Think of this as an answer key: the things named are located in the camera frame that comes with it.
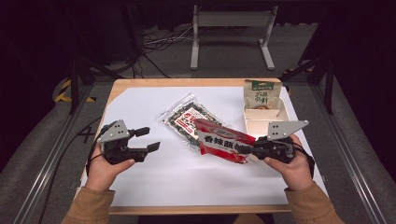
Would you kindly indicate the black metal stand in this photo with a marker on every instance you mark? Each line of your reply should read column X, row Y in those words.
column 328, row 84
column 74, row 81

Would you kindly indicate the person's left hand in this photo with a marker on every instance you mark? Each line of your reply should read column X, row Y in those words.
column 101, row 174

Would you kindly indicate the beige and green sauce packet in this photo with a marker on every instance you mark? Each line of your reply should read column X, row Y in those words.
column 261, row 93

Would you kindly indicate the white paper sheet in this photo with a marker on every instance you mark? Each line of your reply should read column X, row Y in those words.
column 174, row 180

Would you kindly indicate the person's right hand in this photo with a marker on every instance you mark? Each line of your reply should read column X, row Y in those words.
column 297, row 172

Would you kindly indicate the white divided tray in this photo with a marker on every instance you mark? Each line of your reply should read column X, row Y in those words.
column 260, row 123

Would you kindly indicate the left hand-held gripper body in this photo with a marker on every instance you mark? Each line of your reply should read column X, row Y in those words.
column 116, row 137

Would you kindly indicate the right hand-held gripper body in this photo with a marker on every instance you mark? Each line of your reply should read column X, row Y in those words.
column 280, row 146

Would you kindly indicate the aluminium rail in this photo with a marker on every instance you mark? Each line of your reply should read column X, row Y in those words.
column 351, row 168
column 46, row 168

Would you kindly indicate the red and white sauce packet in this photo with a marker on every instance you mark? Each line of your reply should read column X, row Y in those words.
column 222, row 140

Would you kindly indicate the clear packet of dried vegetables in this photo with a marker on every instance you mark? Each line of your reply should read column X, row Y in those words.
column 180, row 116

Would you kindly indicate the white metal stand frame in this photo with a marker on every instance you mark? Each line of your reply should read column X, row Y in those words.
column 232, row 18

